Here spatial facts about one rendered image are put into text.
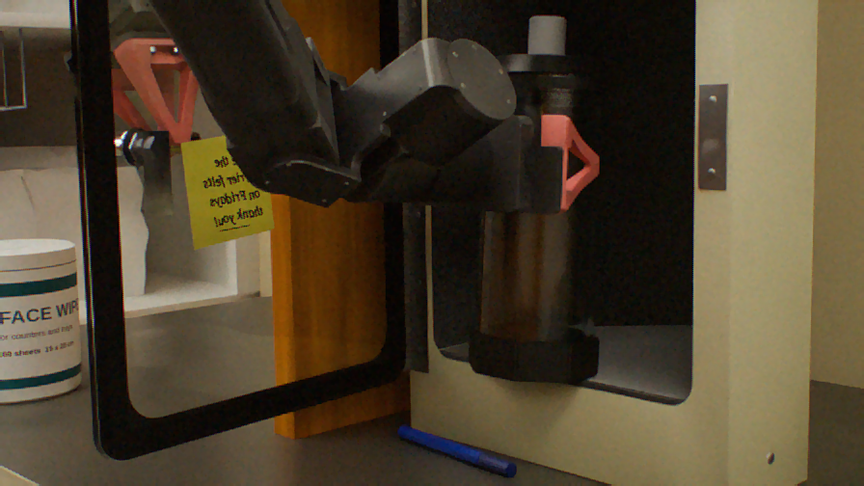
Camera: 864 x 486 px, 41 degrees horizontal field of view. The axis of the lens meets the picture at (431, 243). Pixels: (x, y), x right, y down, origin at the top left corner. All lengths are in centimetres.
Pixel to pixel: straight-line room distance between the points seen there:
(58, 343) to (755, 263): 70
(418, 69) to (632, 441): 33
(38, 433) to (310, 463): 27
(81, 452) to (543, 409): 39
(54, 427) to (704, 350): 59
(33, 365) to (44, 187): 75
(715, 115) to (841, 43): 46
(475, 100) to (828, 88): 62
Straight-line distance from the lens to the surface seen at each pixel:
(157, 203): 78
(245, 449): 99
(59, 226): 190
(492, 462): 91
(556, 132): 80
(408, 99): 68
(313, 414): 102
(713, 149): 79
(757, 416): 84
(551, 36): 87
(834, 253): 124
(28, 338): 120
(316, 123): 66
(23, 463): 101
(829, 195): 124
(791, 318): 87
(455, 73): 68
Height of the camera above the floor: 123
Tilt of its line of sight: 7 degrees down
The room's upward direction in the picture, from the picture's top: 1 degrees counter-clockwise
